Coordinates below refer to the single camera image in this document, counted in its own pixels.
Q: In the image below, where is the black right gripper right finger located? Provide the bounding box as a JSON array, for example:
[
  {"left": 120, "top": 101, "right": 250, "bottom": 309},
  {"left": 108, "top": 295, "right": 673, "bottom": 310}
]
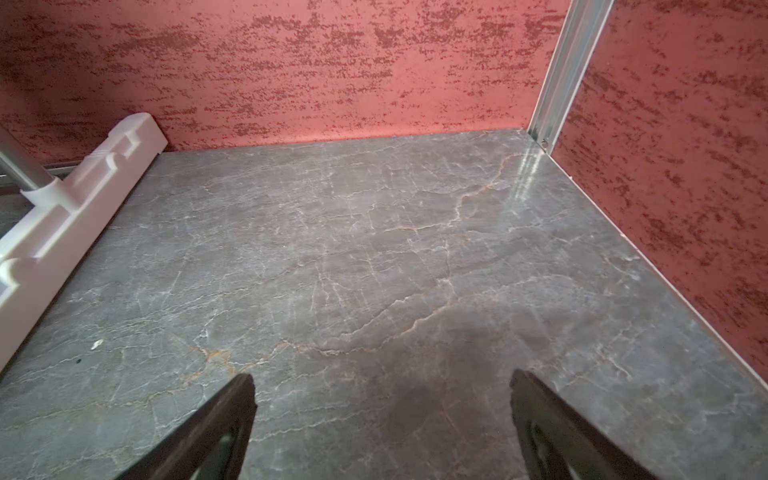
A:
[{"left": 510, "top": 369, "right": 655, "bottom": 479}]

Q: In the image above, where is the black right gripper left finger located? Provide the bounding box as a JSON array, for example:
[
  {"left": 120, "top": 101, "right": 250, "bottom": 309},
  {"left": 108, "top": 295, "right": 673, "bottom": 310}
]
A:
[{"left": 118, "top": 373, "right": 257, "bottom": 479}]

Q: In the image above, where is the white and steel clothes rack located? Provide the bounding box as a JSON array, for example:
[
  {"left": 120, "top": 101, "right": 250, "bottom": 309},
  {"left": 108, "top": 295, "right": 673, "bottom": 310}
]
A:
[{"left": 1, "top": 112, "right": 168, "bottom": 365}]

